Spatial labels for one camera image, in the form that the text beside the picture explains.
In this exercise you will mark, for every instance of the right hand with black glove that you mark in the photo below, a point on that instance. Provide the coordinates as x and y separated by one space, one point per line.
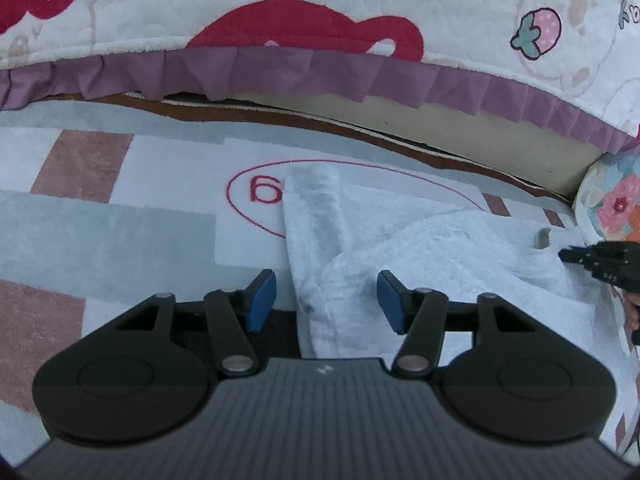
632 315

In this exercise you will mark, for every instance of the checked happy dog rug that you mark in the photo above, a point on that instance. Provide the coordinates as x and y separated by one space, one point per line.
103 204

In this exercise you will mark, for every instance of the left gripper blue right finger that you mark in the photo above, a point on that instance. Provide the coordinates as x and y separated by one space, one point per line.
420 316

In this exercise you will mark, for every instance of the light grey printed t-shirt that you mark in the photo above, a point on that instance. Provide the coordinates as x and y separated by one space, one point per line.
340 236

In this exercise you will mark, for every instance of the red bear print bedsheet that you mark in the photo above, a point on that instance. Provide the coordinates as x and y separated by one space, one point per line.
568 65

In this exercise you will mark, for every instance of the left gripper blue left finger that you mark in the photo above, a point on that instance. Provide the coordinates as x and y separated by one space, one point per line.
231 315

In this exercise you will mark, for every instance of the floral patchwork quilt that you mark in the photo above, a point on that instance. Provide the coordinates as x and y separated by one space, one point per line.
606 206

